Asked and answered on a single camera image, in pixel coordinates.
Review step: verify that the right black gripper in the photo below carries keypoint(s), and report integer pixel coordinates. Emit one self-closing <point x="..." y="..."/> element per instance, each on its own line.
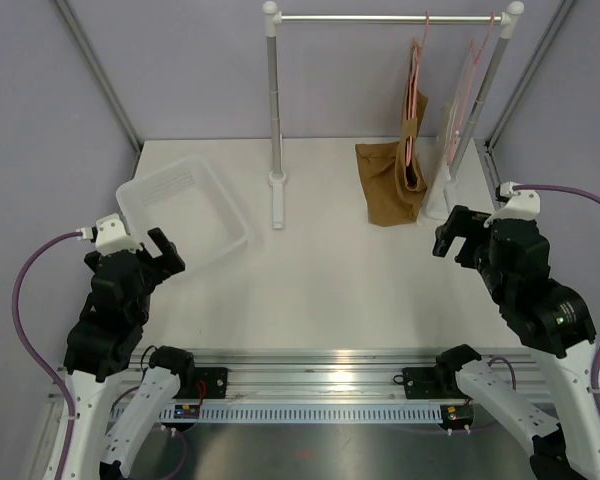
<point x="468" y="223"/>

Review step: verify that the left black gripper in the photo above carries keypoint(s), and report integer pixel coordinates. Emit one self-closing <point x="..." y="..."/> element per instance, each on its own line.
<point x="172" y="262"/>

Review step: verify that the brown tank top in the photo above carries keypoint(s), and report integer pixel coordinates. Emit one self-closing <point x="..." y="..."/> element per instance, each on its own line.
<point x="393" y="192"/>

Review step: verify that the pink wire hanger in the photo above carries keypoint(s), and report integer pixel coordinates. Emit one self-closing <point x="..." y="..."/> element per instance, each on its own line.
<point x="413" y="92"/>
<point x="463" y="90"/>

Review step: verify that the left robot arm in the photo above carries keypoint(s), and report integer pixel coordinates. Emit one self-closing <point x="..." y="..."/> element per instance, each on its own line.
<point x="99" y="349"/>

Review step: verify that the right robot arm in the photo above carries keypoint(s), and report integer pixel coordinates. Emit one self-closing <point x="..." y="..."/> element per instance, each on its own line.
<point x="552" y="321"/>

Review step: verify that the white garment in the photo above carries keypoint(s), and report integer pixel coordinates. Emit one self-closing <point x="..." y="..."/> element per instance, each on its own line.
<point x="435" y="205"/>

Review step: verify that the white plastic basket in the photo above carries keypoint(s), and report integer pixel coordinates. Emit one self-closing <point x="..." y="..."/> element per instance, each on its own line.
<point x="192" y="206"/>

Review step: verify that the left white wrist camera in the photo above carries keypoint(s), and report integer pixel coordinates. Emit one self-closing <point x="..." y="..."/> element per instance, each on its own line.
<point x="109" y="235"/>

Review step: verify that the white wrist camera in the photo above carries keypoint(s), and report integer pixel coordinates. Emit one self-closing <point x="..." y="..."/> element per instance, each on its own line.
<point x="518" y="205"/>
<point x="109" y="235"/>

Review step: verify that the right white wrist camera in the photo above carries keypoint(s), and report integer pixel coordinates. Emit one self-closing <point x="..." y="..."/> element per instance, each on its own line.
<point x="518" y="205"/>

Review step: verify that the aluminium rail base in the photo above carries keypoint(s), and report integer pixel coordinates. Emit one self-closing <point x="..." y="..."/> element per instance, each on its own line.
<point x="336" y="376"/>

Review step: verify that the white slotted cable duct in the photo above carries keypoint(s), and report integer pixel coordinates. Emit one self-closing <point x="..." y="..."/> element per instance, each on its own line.
<point x="220" y="413"/>

